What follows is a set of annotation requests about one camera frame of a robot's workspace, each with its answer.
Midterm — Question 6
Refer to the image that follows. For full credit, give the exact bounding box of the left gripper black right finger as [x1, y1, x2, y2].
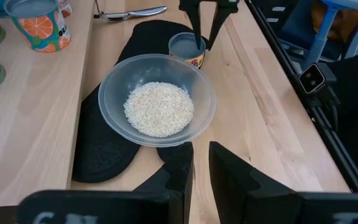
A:
[208, 140, 301, 224]

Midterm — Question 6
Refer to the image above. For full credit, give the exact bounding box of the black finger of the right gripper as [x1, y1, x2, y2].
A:
[208, 4, 230, 51]
[186, 3, 206, 51]

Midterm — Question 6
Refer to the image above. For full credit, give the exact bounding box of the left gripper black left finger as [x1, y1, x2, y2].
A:
[133, 141, 196, 224]

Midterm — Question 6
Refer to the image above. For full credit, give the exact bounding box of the short yellow fruit-print can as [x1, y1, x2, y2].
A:
[168, 31, 207, 70]

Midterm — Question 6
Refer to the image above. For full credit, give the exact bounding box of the tomatoes can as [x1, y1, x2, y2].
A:
[57, 0, 73, 19]

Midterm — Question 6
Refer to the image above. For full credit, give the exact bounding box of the oranges can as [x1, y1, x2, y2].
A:
[4, 0, 72, 54]

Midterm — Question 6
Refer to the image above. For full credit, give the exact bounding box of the silver can opener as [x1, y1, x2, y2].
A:
[93, 5, 168, 23]

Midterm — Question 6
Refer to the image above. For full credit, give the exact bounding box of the white rice heap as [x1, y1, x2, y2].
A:
[122, 81, 196, 139]

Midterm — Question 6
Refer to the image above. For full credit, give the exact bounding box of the dark blue chair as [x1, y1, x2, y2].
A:
[277, 0, 323, 60]

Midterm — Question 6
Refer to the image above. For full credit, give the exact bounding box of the black mat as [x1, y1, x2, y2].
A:
[71, 19, 209, 185]

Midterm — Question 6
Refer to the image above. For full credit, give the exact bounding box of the clear plastic bowl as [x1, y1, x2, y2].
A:
[98, 53, 218, 149]

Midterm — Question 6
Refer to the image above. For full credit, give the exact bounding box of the blue plastic pole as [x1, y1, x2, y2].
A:
[301, 0, 358, 72]

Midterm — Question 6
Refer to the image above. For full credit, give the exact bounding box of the black aluminium rig frame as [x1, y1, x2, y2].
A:
[245, 0, 358, 194]

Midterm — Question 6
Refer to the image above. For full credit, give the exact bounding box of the small grey table-level camera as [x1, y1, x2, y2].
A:
[298, 62, 337, 95]

